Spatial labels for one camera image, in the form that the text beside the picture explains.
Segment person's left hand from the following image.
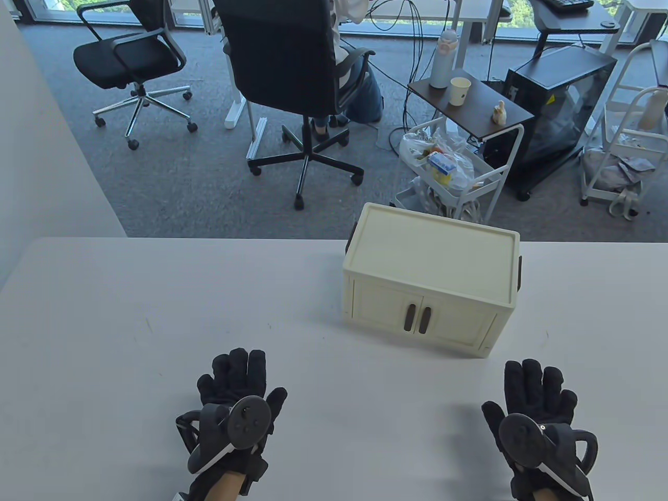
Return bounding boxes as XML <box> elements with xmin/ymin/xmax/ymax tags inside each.
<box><xmin>188</xmin><ymin>348</ymin><xmax>288</xmax><ymax>500</ymax></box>

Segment black mesh office chair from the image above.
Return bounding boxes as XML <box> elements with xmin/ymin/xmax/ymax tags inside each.
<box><xmin>73</xmin><ymin>0</ymin><xmax>199</xmax><ymax>151</ymax></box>

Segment cream plastic cabinet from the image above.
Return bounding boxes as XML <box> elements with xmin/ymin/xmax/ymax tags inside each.
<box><xmin>342</xmin><ymin>202</ymin><xmax>523</xmax><ymax>359</ymax></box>

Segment black computer tower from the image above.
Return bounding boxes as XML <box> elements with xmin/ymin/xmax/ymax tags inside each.
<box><xmin>504</xmin><ymin>44</ymin><xmax>619</xmax><ymax>202</ymax></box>

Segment cream cabinet door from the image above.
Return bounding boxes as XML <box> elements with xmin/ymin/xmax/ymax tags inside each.
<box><xmin>352</xmin><ymin>282</ymin><xmax>422</xmax><ymax>336</ymax></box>
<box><xmin>417</xmin><ymin>295</ymin><xmax>497</xmax><ymax>356</ymax></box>

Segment white thermos bottle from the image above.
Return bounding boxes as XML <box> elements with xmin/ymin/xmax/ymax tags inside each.
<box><xmin>429</xmin><ymin>29</ymin><xmax>460</xmax><ymax>89</ymax></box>

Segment blue yellow packet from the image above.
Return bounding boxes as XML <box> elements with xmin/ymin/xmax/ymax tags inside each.
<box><xmin>427</xmin><ymin>154</ymin><xmax>456</xmax><ymax>187</ymax></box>

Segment dark top desk white legs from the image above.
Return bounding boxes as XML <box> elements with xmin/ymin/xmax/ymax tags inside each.
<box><xmin>339</xmin><ymin>0</ymin><xmax>515</xmax><ymax>45</ymax></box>

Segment dark wooden side table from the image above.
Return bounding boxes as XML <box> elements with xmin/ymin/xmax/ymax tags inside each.
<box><xmin>406</xmin><ymin>68</ymin><xmax>536</xmax><ymax>157</ymax></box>

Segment black white motion controller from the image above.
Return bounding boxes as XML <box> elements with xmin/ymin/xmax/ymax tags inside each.
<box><xmin>176</xmin><ymin>396</ymin><xmax>276</xmax><ymax>474</ymax></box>
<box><xmin>498</xmin><ymin>413</ymin><xmax>599</xmax><ymax>497</ymax></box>

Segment dark desk with black frame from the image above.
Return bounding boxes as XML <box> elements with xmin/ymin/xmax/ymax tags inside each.
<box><xmin>529</xmin><ymin>0</ymin><xmax>623</xmax><ymax>59</ymax></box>

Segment person's right hand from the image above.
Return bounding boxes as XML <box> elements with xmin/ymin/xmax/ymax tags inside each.
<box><xmin>481</xmin><ymin>359</ymin><xmax>595</xmax><ymax>501</ymax></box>

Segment black hanging cable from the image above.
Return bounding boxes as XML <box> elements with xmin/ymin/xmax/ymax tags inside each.
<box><xmin>397</xmin><ymin>0</ymin><xmax>424</xmax><ymax>132</ymax></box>

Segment grey plastic bag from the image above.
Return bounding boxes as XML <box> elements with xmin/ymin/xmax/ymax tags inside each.
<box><xmin>581</xmin><ymin>133</ymin><xmax>657</xmax><ymax>195</ymax></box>

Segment white cable bundle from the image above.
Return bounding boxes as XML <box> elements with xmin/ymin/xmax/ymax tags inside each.
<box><xmin>412</xmin><ymin>177</ymin><xmax>490</xmax><ymax>221</ymax></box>

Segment black high-back office chair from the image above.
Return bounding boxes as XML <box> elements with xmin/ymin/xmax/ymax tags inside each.
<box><xmin>214</xmin><ymin>0</ymin><xmax>376</xmax><ymax>210</ymax></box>

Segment white rolling cart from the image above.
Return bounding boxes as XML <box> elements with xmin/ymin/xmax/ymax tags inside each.
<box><xmin>579</xmin><ymin>41</ymin><xmax>668</xmax><ymax>220</ymax></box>
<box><xmin>394</xmin><ymin>117</ymin><xmax>526</xmax><ymax>223</ymax></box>

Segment black keyboard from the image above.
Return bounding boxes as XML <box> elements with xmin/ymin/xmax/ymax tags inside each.
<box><xmin>543</xmin><ymin>0</ymin><xmax>595</xmax><ymax>13</ymax></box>

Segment clear plastic bag of snacks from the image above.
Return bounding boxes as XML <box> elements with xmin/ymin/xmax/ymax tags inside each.
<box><xmin>399</xmin><ymin>129</ymin><xmax>476</xmax><ymax>193</ymax></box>

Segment beige bottle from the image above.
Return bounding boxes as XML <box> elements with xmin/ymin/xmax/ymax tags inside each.
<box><xmin>639</xmin><ymin>89</ymin><xmax>667</xmax><ymax>131</ymax></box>

